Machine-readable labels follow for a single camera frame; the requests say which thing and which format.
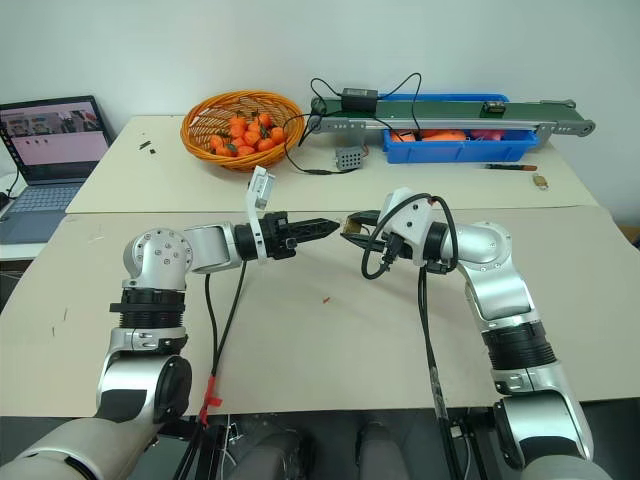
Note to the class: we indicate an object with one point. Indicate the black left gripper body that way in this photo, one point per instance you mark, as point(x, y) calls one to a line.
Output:
point(276, 235)

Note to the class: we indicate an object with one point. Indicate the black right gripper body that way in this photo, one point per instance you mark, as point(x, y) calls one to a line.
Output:
point(387, 245)

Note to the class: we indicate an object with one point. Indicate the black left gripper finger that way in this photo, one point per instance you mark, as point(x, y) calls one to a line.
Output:
point(315, 225)
point(312, 237)

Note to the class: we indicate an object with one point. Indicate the brass padlock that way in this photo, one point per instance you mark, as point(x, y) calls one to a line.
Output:
point(540, 182)
point(351, 226)

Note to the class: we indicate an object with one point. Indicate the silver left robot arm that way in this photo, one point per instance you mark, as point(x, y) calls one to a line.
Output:
point(155, 250)

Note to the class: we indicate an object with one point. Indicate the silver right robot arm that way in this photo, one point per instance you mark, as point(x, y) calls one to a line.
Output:
point(487, 245)

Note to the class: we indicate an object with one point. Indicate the small grey perforated box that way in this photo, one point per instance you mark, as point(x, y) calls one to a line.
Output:
point(348, 159)

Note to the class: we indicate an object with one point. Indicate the small orange tangerine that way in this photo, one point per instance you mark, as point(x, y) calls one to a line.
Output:
point(265, 144)
point(227, 150)
point(217, 142)
point(246, 150)
point(276, 134)
point(253, 128)
point(265, 120)
point(250, 136)
point(239, 123)
point(239, 141)

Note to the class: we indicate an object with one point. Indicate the blue plastic bin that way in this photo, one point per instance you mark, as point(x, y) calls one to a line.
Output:
point(450, 147)

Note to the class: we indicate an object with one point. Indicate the orange toy in bin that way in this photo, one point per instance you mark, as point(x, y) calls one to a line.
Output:
point(440, 135)

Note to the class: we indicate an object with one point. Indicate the black power adapter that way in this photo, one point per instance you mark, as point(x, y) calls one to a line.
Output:
point(359, 99)

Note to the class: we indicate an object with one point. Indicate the small green conveyor belt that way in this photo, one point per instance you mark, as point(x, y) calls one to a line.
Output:
point(450, 112)

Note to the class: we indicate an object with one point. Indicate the orange wicker basket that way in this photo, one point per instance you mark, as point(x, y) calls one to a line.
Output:
point(205, 120)

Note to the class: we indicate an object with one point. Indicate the thin dark pen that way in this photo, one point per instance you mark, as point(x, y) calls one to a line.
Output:
point(505, 167)

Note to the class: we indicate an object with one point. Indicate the pink toy in bin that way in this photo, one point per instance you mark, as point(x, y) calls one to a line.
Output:
point(487, 134)

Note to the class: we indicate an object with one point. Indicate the small black scrap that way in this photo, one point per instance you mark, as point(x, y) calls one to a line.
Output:
point(146, 145)

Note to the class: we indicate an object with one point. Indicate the small black box on belt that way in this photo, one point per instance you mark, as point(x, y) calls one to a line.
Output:
point(495, 106)

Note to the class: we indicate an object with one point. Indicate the dark rounded shape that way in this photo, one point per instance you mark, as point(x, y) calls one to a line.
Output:
point(380, 450)
point(275, 455)

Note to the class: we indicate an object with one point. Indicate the grey laptop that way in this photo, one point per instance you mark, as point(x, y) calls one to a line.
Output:
point(50, 150)

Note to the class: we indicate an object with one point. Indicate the brown cardboard box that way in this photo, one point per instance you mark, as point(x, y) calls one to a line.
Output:
point(631, 237)

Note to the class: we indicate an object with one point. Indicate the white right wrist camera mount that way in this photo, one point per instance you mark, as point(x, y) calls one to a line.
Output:
point(407, 220)

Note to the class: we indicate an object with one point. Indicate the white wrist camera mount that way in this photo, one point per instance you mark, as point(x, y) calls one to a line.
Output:
point(261, 187)
point(407, 220)

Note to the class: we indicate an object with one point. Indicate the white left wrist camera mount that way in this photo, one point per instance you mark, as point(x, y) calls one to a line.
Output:
point(261, 187)

